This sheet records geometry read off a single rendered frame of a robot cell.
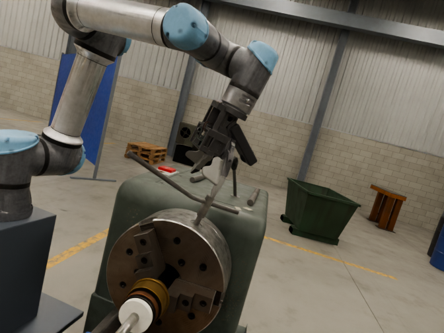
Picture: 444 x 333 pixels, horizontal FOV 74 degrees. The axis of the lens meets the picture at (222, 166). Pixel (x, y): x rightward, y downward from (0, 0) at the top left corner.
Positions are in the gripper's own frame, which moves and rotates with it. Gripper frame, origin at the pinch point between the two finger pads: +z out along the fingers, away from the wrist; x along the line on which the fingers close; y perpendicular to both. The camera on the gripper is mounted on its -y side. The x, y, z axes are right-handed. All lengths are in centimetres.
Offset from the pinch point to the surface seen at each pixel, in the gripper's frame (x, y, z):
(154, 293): 13.1, 5.6, 21.7
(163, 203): -17.1, -0.4, 14.4
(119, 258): -4.2, 9.3, 26.9
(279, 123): -792, -603, -80
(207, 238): 4.8, -5.4, 10.7
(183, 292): 11.1, -2.3, 22.3
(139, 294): 13.2, 8.8, 22.4
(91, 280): -152, -34, 153
